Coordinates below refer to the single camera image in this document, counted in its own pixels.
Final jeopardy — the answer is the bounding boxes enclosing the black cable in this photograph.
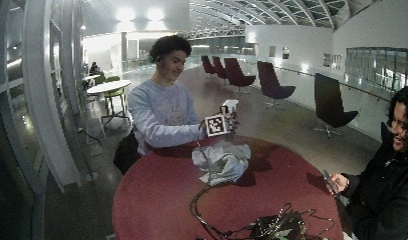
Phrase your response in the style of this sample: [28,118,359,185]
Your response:
[188,140,235,238]

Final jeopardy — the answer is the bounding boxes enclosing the glass window panels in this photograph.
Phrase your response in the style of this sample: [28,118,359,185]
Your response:
[344,46,408,93]

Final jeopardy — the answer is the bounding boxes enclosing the dark red swivel chair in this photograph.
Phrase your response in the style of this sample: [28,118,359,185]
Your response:
[211,55,229,81]
[200,55,218,76]
[223,57,257,96]
[256,60,297,110]
[313,72,360,139]

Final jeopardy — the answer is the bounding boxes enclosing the green chair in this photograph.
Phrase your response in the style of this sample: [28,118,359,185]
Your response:
[103,75,128,117]

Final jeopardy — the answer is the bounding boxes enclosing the crumpled grey cloth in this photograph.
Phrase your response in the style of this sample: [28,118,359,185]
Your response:
[191,139,253,187]

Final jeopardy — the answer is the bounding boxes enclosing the black phone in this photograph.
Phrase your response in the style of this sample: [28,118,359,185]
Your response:
[321,169,341,197]

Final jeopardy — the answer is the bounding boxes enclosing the white round table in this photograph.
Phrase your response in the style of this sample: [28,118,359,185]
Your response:
[86,79,134,127]

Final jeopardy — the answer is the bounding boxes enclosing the white marker cube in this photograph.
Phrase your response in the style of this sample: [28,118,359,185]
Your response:
[204,113,228,138]

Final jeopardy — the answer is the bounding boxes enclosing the pile of black electronics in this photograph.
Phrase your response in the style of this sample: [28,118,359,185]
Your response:
[245,203,337,240]

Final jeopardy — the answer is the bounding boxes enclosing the the person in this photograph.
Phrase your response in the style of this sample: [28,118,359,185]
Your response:
[126,34,211,158]

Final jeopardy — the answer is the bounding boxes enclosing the wall handrail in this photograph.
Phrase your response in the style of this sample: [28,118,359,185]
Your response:
[275,65,392,103]

